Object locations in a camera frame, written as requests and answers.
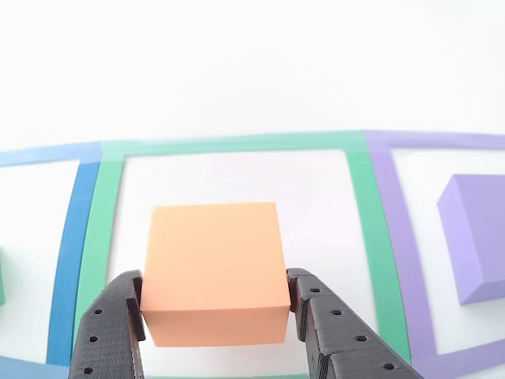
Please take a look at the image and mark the purple tape square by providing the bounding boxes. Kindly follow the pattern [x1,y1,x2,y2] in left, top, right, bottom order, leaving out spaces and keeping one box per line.
[362,129,505,378]

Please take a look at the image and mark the green tape square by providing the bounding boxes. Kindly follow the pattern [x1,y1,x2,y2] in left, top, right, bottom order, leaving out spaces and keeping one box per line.
[70,132,413,379]

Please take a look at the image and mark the green cube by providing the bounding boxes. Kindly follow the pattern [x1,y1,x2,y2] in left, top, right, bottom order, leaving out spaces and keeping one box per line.
[0,252,7,307]

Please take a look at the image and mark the large purple block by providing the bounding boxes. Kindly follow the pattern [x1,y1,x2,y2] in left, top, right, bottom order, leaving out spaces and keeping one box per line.
[436,173,505,306]

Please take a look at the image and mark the blue tape square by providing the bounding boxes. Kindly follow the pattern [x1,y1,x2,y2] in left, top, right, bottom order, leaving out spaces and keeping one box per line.
[0,141,104,379]

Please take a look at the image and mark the orange block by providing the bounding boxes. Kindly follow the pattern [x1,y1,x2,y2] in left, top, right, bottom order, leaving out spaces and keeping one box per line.
[139,201,292,348]

